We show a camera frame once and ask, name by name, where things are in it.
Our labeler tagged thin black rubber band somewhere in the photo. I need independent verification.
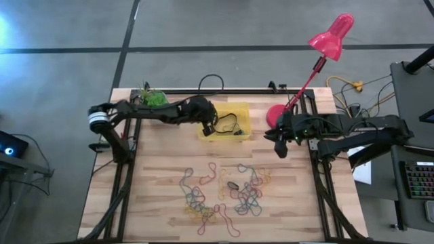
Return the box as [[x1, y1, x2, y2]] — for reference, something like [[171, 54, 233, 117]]
[[216, 113, 240, 136]]

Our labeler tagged grey computer mouse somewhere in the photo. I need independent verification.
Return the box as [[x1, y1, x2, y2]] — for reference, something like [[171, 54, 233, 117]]
[[425, 199, 434, 224]]

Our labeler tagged black frame clamp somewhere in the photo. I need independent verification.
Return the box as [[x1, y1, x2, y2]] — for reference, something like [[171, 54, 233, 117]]
[[267, 80, 288, 93]]

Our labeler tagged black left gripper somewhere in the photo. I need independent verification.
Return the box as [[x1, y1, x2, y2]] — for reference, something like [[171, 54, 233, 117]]
[[176, 96, 218, 137]]

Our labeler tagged yellow rubber band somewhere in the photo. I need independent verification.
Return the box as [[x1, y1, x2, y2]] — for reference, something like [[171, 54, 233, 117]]
[[184, 205, 204, 220], [198, 209, 218, 224], [218, 168, 229, 201], [258, 167, 272, 186]]

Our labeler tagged grey metal stand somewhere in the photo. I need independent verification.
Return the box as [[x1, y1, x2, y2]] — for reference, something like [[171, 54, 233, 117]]
[[0, 152, 55, 238]]

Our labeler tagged white paper sheet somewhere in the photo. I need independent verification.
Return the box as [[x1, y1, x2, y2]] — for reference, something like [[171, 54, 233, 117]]
[[347, 146, 373, 186]]

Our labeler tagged red desk lamp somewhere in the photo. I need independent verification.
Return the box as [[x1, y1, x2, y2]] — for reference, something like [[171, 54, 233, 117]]
[[266, 13, 355, 132]]

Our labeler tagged grey desk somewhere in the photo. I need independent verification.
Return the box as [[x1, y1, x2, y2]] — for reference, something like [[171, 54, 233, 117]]
[[389, 60, 434, 233]]

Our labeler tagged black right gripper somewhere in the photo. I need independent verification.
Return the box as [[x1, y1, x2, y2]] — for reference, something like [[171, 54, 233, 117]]
[[263, 110, 302, 159]]

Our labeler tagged black diagonal bar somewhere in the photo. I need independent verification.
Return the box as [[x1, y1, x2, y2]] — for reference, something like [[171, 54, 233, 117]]
[[351, 145, 394, 169]]

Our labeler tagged blue rubber band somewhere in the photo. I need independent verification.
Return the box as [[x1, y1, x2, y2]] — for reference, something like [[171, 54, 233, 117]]
[[178, 167, 195, 205], [236, 163, 259, 186], [233, 195, 264, 218], [185, 186, 207, 211]]

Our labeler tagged yellow floor cable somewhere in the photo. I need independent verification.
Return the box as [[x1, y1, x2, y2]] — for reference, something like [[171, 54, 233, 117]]
[[325, 76, 397, 123]]

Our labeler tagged dark device with blue light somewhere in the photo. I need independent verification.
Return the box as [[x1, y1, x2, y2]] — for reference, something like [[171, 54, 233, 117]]
[[0, 130, 30, 159]]

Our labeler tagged dark tablet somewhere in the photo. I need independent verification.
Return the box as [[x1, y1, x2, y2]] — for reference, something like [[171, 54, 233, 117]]
[[418, 108, 434, 125]]

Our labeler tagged green plant in patterned pot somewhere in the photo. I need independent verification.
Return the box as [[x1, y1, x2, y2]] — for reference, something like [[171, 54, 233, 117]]
[[137, 80, 170, 108]]

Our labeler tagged black pole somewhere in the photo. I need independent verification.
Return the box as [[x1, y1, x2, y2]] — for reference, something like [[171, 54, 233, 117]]
[[403, 45, 434, 75]]

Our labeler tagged yellow translucent plastic bin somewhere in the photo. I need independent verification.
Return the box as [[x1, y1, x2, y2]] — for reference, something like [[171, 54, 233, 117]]
[[196, 101, 252, 142]]

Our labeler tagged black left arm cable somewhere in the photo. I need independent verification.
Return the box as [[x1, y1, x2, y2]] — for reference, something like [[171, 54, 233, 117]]
[[197, 73, 225, 99]]

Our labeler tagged backlit computer keyboard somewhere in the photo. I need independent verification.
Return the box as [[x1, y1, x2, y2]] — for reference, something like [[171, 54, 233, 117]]
[[401, 161, 434, 200]]

